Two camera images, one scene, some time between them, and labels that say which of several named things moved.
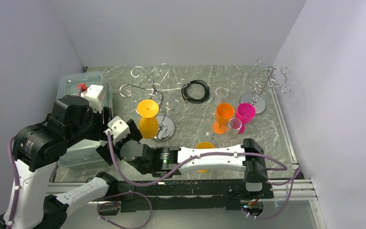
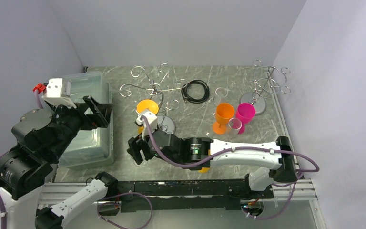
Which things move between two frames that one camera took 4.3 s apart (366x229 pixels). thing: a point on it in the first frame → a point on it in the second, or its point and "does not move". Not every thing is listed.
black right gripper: [135, 134] → [136, 144]
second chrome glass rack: [268, 80] does not move
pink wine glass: [245, 112] does not move
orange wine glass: [224, 112] does not move
